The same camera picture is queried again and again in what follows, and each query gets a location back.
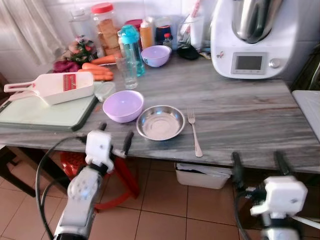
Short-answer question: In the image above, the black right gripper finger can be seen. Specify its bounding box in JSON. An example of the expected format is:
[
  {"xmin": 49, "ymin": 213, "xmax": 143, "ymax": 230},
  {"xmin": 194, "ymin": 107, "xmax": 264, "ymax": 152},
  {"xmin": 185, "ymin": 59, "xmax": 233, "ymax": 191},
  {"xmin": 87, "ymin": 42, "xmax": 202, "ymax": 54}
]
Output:
[
  {"xmin": 231, "ymin": 152, "xmax": 247, "ymax": 191},
  {"xmin": 274, "ymin": 151, "xmax": 293, "ymax": 177}
]

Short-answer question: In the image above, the large purple plastic bowl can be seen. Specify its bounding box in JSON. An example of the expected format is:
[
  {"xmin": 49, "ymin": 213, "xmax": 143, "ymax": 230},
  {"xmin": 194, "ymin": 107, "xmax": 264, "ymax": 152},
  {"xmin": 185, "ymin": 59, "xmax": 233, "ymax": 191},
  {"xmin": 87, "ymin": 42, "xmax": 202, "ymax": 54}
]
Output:
[{"xmin": 102, "ymin": 90, "xmax": 145, "ymax": 124}]

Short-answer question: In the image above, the red plastic stool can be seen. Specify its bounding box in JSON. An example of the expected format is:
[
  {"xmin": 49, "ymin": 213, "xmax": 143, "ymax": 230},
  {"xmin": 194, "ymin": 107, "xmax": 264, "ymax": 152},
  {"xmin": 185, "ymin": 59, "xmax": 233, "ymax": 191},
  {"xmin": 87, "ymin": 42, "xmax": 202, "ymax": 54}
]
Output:
[{"xmin": 60, "ymin": 150, "xmax": 141, "ymax": 212}]

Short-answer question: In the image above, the clear plastic lid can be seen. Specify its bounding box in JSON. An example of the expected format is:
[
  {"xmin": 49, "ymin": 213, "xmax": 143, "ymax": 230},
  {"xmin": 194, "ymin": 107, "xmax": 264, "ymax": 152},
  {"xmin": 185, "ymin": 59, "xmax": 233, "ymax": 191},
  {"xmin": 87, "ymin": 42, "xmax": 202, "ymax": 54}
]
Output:
[{"xmin": 93, "ymin": 81, "xmax": 117, "ymax": 104}]

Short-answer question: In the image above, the stainless steel deep plate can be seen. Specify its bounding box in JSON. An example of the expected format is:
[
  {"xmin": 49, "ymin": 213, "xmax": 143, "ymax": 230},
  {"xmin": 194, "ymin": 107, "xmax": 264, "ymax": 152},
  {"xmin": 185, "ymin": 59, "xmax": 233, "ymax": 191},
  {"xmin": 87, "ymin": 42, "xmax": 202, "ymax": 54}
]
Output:
[{"xmin": 136, "ymin": 105, "xmax": 186, "ymax": 142}]

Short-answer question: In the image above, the white plastic bin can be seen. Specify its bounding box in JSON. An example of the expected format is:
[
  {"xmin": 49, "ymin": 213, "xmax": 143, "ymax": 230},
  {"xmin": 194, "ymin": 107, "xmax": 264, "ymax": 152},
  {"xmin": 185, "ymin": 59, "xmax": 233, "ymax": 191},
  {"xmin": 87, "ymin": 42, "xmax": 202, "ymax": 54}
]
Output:
[{"xmin": 174, "ymin": 162, "xmax": 234, "ymax": 190}]

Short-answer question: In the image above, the orange carrot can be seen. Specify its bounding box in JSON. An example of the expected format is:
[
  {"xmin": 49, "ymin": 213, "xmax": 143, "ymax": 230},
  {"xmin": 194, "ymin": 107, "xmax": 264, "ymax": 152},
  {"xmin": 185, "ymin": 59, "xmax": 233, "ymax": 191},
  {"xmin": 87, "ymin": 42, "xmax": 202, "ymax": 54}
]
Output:
[{"xmin": 81, "ymin": 54, "xmax": 118, "ymax": 82}]

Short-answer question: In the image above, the silver metal fork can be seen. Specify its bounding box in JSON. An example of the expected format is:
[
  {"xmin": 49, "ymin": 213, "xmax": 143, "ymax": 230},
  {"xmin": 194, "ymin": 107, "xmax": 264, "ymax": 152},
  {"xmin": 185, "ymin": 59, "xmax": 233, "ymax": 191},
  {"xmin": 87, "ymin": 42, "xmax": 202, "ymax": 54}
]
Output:
[{"xmin": 187, "ymin": 109, "xmax": 204, "ymax": 158}]

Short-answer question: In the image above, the clear drinking glass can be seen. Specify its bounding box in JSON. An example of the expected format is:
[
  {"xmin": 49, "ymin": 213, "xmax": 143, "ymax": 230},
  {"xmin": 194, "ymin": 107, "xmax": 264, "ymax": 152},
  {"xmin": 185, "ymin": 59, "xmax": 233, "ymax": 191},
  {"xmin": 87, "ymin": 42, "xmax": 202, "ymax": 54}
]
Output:
[{"xmin": 114, "ymin": 53, "xmax": 139, "ymax": 91}]

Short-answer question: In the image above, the white household appliance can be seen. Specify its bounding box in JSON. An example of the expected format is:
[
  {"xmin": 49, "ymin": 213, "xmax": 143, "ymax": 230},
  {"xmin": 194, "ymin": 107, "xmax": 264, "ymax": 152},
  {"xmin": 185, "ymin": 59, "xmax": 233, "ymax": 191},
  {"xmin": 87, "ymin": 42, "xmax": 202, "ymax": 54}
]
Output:
[{"xmin": 292, "ymin": 90, "xmax": 320, "ymax": 142}]

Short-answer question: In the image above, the white mandoline slicer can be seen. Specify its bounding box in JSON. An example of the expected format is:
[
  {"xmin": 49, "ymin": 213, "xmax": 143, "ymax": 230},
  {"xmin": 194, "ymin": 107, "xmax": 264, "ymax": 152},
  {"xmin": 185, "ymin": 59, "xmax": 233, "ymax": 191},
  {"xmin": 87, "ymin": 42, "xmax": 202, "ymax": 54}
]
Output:
[{"xmin": 3, "ymin": 71, "xmax": 96, "ymax": 106}]

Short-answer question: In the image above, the pale green cutting board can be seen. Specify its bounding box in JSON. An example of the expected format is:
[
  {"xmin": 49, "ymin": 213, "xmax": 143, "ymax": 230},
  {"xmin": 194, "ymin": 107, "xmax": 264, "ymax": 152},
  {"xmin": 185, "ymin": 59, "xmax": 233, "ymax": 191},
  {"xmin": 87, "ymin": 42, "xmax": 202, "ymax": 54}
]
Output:
[{"xmin": 0, "ymin": 92, "xmax": 99, "ymax": 132}]

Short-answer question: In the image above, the small purple plastic bowl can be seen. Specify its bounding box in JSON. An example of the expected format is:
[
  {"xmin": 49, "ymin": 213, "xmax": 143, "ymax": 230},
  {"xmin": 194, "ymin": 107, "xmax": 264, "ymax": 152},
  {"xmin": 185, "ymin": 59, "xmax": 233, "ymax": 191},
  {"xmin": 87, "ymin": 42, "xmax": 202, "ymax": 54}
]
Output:
[{"xmin": 140, "ymin": 45, "xmax": 172, "ymax": 68}]

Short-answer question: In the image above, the teal water bottle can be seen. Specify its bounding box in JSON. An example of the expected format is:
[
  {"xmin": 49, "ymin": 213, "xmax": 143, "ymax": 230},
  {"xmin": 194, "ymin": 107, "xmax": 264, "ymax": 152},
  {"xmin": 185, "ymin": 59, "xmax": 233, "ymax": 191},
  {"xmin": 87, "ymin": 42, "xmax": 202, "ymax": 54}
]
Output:
[{"xmin": 117, "ymin": 24, "xmax": 146, "ymax": 77}]

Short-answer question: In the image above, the red-lidded clear jar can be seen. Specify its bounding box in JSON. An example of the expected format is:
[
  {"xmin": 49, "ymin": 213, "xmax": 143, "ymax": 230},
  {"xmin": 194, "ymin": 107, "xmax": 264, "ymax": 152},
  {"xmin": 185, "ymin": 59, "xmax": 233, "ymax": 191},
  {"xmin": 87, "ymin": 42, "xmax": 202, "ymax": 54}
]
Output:
[{"xmin": 90, "ymin": 2, "xmax": 122, "ymax": 57}]

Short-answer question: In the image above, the dark wooden chair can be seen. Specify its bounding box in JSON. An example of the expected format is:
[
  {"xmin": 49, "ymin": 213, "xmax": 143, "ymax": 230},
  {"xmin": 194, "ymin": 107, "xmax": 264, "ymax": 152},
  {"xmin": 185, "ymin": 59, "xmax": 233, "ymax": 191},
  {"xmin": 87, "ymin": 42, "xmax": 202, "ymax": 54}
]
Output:
[{"xmin": 0, "ymin": 144, "xmax": 37, "ymax": 198}]

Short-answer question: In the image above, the orange sauce bottle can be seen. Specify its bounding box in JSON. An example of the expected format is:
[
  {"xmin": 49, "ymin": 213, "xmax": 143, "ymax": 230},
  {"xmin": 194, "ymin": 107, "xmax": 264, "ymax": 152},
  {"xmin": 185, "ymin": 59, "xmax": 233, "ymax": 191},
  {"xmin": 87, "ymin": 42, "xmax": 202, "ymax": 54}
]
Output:
[{"xmin": 139, "ymin": 19, "xmax": 155, "ymax": 50}]

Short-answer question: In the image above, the white kitchen food processor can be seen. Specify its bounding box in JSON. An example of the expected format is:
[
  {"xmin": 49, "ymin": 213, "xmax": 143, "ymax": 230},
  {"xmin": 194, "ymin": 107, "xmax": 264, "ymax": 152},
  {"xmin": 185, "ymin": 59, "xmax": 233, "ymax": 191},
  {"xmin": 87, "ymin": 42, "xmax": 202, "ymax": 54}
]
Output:
[{"xmin": 209, "ymin": 0, "xmax": 303, "ymax": 81}]

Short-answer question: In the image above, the clear glass jar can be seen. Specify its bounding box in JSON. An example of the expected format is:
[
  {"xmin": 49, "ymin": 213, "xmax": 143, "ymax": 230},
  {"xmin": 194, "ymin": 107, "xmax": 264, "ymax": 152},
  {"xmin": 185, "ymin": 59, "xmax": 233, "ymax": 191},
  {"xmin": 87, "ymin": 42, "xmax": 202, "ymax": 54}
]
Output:
[{"xmin": 69, "ymin": 7, "xmax": 97, "ymax": 45}]

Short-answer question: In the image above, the small red-capped bottle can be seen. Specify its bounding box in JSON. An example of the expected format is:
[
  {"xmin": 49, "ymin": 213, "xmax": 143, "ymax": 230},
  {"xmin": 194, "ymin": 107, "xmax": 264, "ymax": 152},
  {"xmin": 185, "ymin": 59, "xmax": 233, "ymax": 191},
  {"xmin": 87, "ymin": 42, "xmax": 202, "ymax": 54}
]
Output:
[{"xmin": 162, "ymin": 32, "xmax": 175, "ymax": 51}]

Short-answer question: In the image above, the red plastic container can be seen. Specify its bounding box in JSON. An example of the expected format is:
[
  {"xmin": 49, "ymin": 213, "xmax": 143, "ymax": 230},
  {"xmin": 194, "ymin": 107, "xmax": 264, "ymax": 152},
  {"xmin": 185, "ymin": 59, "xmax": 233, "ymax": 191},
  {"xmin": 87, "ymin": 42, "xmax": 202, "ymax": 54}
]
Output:
[{"xmin": 124, "ymin": 18, "xmax": 144, "ymax": 33}]

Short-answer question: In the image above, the black pouch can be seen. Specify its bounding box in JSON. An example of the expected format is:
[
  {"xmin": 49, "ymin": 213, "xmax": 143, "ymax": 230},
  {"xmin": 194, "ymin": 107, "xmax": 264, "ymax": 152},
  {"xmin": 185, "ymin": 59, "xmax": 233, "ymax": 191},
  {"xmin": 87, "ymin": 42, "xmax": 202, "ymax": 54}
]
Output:
[{"xmin": 177, "ymin": 44, "xmax": 202, "ymax": 61}]

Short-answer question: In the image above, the dark blue jar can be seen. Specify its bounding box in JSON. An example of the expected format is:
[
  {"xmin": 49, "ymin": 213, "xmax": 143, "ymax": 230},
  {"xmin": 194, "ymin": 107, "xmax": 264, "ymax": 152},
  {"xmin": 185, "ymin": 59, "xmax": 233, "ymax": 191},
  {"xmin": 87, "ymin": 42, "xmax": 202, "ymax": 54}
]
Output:
[{"xmin": 153, "ymin": 24, "xmax": 171, "ymax": 47}]

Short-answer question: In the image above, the white sheer curtain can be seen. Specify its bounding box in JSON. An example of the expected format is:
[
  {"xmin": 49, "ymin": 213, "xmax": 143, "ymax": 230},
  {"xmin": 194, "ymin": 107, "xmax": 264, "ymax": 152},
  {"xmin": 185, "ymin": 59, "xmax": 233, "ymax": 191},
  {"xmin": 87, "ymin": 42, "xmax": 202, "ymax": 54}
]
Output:
[{"xmin": 0, "ymin": 0, "xmax": 67, "ymax": 67}]

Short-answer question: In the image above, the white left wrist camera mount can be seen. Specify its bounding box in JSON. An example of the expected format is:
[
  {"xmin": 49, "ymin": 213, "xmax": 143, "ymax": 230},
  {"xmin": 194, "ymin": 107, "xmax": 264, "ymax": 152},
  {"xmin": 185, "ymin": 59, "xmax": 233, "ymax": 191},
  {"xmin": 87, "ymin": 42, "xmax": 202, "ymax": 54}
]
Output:
[{"xmin": 84, "ymin": 129, "xmax": 115, "ymax": 172}]

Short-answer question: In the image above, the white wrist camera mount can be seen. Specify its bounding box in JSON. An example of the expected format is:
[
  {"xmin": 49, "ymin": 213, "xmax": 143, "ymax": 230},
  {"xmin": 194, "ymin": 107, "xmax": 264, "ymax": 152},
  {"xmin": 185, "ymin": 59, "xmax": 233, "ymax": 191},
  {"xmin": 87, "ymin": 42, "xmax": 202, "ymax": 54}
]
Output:
[
  {"xmin": 250, "ymin": 175, "xmax": 309, "ymax": 219},
  {"xmin": 84, "ymin": 129, "xmax": 115, "ymax": 172}
]

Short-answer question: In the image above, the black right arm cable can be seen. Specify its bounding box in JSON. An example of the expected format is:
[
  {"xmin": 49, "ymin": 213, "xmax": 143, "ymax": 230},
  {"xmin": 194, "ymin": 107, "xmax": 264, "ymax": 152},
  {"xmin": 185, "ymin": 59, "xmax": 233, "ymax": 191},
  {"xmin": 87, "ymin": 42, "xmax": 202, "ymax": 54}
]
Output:
[{"xmin": 233, "ymin": 191, "xmax": 257, "ymax": 240}]

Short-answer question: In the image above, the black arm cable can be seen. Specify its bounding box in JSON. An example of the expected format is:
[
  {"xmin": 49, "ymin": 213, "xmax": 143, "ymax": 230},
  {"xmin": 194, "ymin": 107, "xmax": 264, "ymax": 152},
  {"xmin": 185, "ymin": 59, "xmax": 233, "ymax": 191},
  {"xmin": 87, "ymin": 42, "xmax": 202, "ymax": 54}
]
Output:
[
  {"xmin": 34, "ymin": 135, "xmax": 89, "ymax": 240},
  {"xmin": 233, "ymin": 191, "xmax": 257, "ymax": 240}
]

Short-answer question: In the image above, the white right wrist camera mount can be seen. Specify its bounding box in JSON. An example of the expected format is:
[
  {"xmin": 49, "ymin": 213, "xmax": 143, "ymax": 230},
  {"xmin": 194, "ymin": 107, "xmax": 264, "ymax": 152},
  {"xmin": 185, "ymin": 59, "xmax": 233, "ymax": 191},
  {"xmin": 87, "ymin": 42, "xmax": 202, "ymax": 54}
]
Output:
[{"xmin": 250, "ymin": 175, "xmax": 309, "ymax": 219}]

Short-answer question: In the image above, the white cable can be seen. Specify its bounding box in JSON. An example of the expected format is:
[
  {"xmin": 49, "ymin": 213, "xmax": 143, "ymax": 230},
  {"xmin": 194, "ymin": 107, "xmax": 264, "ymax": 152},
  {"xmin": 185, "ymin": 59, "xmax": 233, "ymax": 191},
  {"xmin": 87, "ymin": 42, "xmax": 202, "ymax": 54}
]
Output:
[{"xmin": 291, "ymin": 214, "xmax": 320, "ymax": 232}]

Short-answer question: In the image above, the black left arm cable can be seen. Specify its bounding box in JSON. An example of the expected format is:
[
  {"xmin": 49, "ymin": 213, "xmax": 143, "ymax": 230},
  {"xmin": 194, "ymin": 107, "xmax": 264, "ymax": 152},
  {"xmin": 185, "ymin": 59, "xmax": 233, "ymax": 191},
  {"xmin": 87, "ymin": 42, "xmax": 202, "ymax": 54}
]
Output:
[{"xmin": 34, "ymin": 135, "xmax": 89, "ymax": 240}]

